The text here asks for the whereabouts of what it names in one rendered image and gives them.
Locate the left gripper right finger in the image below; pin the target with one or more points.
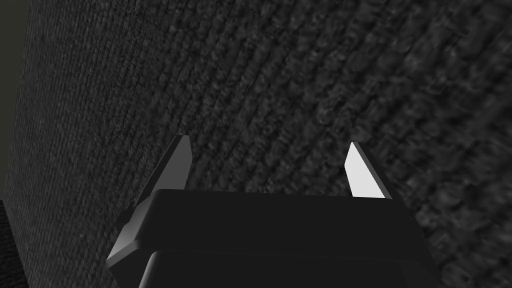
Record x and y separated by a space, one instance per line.
364 178

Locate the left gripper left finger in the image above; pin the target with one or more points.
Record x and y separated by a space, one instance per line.
174 170

